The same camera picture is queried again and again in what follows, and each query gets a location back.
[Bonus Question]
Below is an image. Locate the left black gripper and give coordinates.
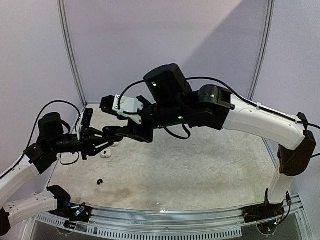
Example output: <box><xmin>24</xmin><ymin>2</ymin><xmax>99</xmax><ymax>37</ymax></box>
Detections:
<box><xmin>50</xmin><ymin>126</ymin><xmax>114</xmax><ymax>159</ymax></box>

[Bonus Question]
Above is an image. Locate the black charging case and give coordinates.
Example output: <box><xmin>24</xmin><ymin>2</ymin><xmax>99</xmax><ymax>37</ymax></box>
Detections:
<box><xmin>102</xmin><ymin>126</ymin><xmax>124</xmax><ymax>142</ymax></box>

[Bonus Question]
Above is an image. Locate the small white charging case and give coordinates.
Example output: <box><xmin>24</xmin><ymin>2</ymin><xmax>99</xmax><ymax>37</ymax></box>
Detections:
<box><xmin>100</xmin><ymin>149</ymin><xmax>112</xmax><ymax>159</ymax></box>

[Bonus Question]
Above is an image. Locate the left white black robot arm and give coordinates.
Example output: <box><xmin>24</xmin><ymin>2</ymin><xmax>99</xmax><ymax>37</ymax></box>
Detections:
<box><xmin>0</xmin><ymin>108</ymin><xmax>123</xmax><ymax>236</ymax></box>

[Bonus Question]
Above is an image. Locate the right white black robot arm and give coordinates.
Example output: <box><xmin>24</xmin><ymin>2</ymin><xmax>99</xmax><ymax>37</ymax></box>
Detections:
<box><xmin>103</xmin><ymin>63</ymin><xmax>316</xmax><ymax>218</ymax></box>

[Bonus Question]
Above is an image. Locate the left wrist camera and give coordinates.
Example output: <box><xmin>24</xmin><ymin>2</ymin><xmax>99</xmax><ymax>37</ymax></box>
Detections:
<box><xmin>75</xmin><ymin>108</ymin><xmax>94</xmax><ymax>140</ymax></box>

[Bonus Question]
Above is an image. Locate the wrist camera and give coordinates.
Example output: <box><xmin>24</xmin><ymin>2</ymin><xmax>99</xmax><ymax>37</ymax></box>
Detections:
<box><xmin>99</xmin><ymin>94</ymin><xmax>144</xmax><ymax>125</ymax></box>
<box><xmin>75</xmin><ymin>108</ymin><xmax>94</xmax><ymax>140</ymax></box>

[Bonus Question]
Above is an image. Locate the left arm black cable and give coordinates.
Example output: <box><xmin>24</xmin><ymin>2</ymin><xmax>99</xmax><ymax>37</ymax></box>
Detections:
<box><xmin>0</xmin><ymin>100</ymin><xmax>85</xmax><ymax>181</ymax></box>

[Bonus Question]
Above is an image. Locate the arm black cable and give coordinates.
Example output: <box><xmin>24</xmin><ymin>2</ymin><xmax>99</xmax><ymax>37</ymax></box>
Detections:
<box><xmin>0</xmin><ymin>100</ymin><xmax>85</xmax><ymax>181</ymax></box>
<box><xmin>118</xmin><ymin>76</ymin><xmax>320</xmax><ymax>159</ymax></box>

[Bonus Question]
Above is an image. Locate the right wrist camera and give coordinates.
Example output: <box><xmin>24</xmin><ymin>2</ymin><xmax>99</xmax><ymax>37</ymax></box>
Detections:
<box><xmin>99</xmin><ymin>94</ymin><xmax>144</xmax><ymax>125</ymax></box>

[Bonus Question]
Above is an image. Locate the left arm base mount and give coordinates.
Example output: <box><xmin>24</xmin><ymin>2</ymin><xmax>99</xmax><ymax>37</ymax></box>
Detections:
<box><xmin>48</xmin><ymin>203</ymin><xmax>93</xmax><ymax>223</ymax></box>

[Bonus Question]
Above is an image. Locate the aluminium front rail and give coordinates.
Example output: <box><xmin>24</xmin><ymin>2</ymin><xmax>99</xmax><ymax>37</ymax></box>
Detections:
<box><xmin>22</xmin><ymin>194</ymin><xmax>313</xmax><ymax>240</ymax></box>

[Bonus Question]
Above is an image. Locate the right aluminium frame post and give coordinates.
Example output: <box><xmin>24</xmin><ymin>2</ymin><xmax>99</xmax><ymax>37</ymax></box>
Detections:
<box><xmin>247</xmin><ymin>0</ymin><xmax>275</xmax><ymax>100</ymax></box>

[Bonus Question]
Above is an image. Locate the aluminium frame post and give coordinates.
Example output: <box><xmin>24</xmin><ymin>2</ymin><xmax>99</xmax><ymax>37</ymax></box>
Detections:
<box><xmin>57</xmin><ymin>0</ymin><xmax>88</xmax><ymax>106</ymax></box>
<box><xmin>247</xmin><ymin>0</ymin><xmax>275</xmax><ymax>100</ymax></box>

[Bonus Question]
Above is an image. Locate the left aluminium frame post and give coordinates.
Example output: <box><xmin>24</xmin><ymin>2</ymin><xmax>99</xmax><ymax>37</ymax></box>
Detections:
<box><xmin>57</xmin><ymin>0</ymin><xmax>88</xmax><ymax>106</ymax></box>

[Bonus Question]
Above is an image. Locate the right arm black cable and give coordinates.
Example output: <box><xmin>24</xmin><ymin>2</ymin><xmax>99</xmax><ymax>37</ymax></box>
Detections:
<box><xmin>118</xmin><ymin>76</ymin><xmax>320</xmax><ymax>159</ymax></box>

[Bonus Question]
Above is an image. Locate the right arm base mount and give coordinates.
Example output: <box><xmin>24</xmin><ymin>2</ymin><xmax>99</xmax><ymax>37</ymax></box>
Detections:
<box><xmin>241</xmin><ymin>199</ymin><xmax>292</xmax><ymax>225</ymax></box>

